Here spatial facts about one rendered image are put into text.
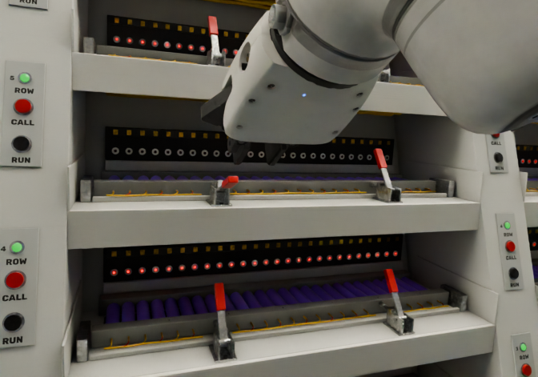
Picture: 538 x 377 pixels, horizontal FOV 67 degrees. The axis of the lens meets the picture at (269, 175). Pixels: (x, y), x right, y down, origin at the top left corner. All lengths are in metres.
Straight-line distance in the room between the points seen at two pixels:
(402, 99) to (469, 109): 0.51
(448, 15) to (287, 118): 0.16
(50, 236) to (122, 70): 0.22
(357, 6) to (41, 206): 0.41
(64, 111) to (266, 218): 0.28
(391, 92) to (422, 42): 0.50
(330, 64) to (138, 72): 0.35
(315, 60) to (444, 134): 0.58
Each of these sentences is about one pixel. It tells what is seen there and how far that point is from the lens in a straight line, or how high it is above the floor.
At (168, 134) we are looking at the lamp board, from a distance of 0.70.
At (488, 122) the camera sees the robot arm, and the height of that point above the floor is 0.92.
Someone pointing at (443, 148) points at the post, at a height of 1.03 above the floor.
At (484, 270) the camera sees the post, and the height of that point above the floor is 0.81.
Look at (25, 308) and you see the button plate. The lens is 0.52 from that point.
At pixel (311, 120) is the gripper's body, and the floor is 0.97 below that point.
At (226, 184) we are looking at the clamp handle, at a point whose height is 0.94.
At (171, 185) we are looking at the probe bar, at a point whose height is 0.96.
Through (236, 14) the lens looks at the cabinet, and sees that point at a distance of 0.85.
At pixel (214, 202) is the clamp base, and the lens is 0.53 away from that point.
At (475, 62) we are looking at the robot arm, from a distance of 0.17.
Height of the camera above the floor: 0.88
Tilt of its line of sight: 9 degrees up
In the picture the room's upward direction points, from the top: 3 degrees counter-clockwise
